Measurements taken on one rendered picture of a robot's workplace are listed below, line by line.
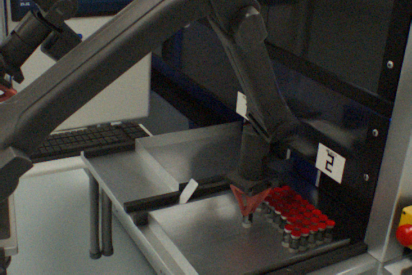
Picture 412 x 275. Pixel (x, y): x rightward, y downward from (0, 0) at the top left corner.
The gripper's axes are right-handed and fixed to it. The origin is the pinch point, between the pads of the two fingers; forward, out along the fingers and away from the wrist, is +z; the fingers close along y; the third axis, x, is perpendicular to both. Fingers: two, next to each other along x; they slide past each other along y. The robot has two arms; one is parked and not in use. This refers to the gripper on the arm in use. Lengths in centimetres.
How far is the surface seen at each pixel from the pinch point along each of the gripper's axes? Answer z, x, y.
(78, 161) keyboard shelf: 12, 59, -5
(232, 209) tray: 4.1, 6.4, 2.3
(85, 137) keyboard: 10, 68, 2
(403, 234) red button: -8.5, -31.8, 6.7
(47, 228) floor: 94, 138, 24
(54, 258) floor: 94, 117, 15
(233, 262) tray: 3.7, -7.2, -11.7
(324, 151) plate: -11.7, -6.0, 17.0
